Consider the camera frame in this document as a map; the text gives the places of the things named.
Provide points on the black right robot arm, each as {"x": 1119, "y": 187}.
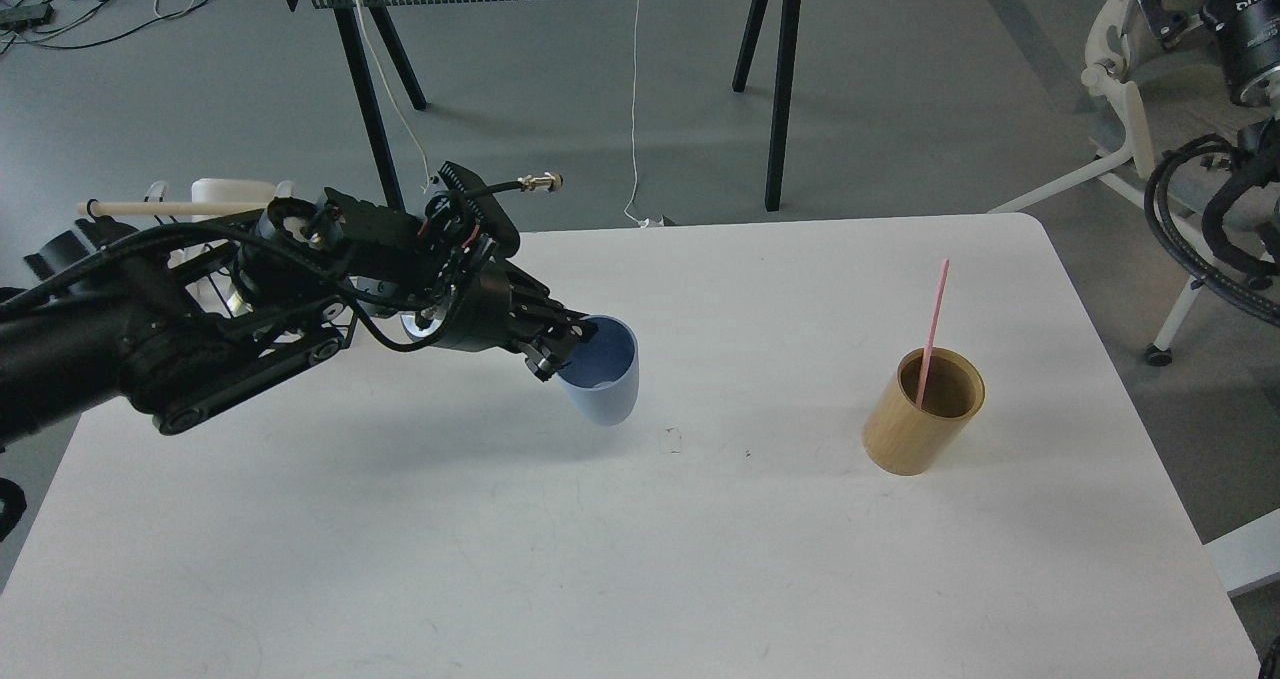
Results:
{"x": 1252, "y": 165}

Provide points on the black wire dish rack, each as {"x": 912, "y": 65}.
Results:
{"x": 231, "y": 285}

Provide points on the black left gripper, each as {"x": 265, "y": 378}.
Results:
{"x": 479, "y": 299}

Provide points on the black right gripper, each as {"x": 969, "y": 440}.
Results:
{"x": 1246, "y": 31}

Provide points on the blue plastic cup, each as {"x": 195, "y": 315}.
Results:
{"x": 602, "y": 377}

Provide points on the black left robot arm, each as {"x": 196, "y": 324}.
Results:
{"x": 377, "y": 271}

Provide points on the bamboo cylinder holder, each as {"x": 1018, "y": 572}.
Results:
{"x": 919, "y": 415}

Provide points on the pink chopstick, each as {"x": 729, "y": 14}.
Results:
{"x": 930, "y": 340}

